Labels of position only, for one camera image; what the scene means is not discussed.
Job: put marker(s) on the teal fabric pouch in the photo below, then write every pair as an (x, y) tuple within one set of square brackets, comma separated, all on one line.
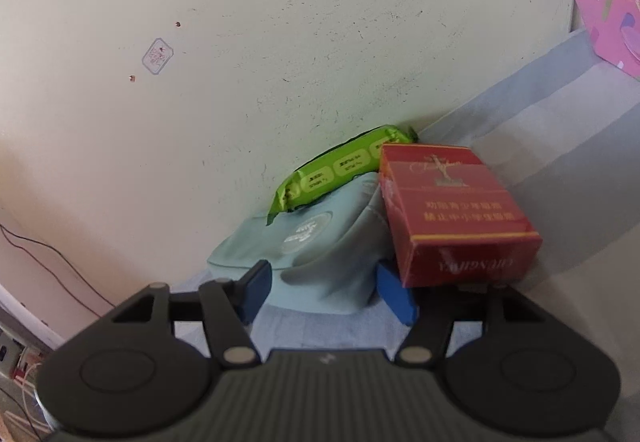
[(320, 252)]

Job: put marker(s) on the clear printed wall sticker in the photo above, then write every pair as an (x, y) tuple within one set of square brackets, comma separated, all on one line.
[(157, 56)]

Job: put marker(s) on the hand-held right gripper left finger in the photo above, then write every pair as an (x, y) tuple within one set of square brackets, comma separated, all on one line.
[(256, 292)]

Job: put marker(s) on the pink tin box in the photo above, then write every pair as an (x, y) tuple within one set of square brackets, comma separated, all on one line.
[(607, 17)]

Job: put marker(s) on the red cigarette box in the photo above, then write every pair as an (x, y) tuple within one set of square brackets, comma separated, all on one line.
[(450, 212)]

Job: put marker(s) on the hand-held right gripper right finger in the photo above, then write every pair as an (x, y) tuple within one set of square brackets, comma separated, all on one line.
[(395, 302)]

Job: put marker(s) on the green wet wipes packet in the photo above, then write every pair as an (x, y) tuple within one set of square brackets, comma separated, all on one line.
[(330, 172)]

